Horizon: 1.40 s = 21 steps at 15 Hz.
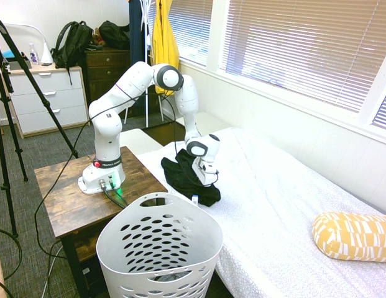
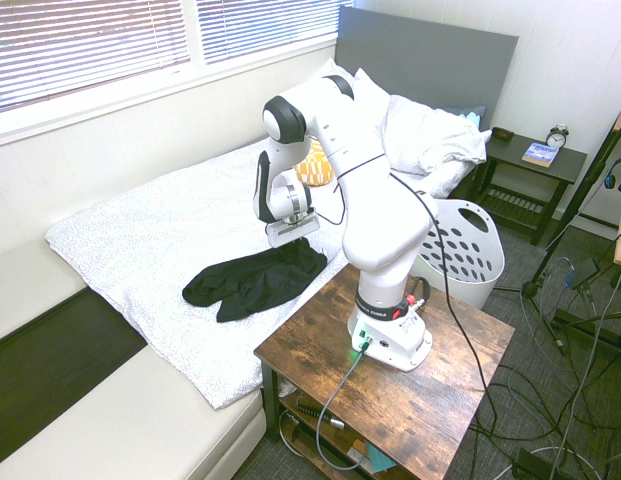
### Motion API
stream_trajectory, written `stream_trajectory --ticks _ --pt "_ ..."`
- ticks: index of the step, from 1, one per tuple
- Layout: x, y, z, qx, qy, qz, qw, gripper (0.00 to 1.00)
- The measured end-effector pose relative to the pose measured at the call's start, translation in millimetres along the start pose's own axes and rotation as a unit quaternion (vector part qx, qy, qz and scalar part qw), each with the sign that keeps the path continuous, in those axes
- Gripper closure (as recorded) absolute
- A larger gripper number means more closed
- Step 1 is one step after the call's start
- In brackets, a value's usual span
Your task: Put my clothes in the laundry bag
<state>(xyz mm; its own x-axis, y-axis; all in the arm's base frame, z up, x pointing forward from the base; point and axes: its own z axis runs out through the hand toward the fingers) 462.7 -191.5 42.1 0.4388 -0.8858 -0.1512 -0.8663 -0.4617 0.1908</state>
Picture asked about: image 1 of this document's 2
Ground white drawer dresser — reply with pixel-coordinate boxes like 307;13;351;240
7;65;90;140

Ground black camera tripod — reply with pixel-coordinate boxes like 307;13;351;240
0;9;79;238

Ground white desk lamp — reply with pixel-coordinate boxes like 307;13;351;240
12;23;53;66

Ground black duffel bag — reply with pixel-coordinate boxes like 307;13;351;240
98;20;131;50

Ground wide window blind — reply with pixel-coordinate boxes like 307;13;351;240
217;0;386;114

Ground white coat rack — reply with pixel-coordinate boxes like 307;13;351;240
139;0;164;128

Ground black clothes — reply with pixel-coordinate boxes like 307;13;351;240
160;150;221;207

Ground brown plush toy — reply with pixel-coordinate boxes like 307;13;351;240
92;27;106;47

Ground white floor cable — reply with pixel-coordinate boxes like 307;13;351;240
46;245;67;298

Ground grey base cable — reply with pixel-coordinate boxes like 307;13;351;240
102;185;129;208

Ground window blind behind rack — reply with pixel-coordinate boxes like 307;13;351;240
147;0;214;68

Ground black backpack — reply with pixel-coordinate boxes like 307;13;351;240
50;20;94;84

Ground white perforated laundry basket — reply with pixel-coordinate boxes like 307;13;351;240
96;192;224;298

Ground yellow white bolster pillow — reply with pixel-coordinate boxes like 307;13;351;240
312;211;386;263

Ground navy hanging garment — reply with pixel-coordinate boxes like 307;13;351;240
129;0;150;66

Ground grey box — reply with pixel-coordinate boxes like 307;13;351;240
2;60;32;71

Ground rustic wooden side table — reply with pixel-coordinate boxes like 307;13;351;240
34;146;168;298

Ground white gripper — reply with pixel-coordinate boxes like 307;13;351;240
191;156;217;186

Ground dark wooden dresser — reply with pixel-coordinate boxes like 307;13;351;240
84;48;150;119

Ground clear plastic bottle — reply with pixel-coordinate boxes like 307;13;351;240
28;42;40;66

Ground narrow window blind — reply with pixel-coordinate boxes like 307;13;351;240
371;86;386;127

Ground yellow hanging garment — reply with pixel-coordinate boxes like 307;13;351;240
150;0;180;94

